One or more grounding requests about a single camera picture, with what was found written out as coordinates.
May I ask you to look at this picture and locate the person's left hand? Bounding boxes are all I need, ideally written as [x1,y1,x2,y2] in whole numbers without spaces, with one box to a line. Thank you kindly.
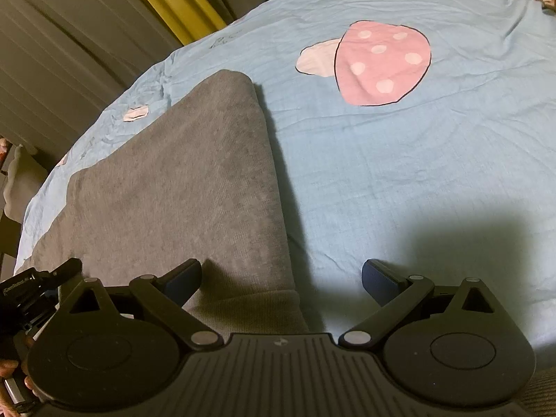
[1,329,38,416]

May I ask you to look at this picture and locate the light blue mushroom bedsheet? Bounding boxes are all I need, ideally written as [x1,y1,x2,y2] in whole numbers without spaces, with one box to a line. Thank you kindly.
[18,0,555,368]

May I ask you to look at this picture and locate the olive grey curtain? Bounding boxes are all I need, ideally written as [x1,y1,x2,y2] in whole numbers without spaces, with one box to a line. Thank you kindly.
[1,0,268,169]

